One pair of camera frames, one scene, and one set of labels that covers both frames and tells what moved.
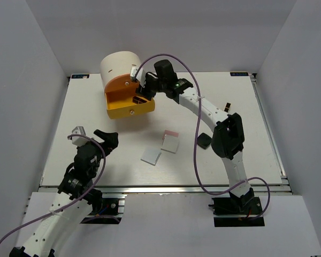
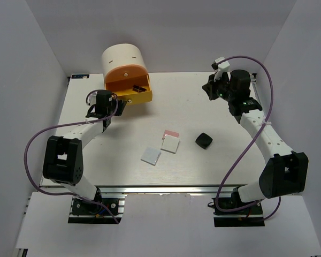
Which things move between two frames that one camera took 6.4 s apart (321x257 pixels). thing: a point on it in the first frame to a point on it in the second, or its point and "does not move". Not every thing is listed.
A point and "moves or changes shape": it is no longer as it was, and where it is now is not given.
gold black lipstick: [139, 99] moves or changes shape
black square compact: [204, 141] does not move
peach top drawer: [120, 82] to [122, 72]
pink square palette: [170, 133] does not move
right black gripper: [144, 91] to [209, 87]
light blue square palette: [151, 156] does not move
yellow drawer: [120, 104] moves or changes shape
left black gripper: [111, 140] to [121, 104]
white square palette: [170, 143] does not move
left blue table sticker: [80, 76] does not move
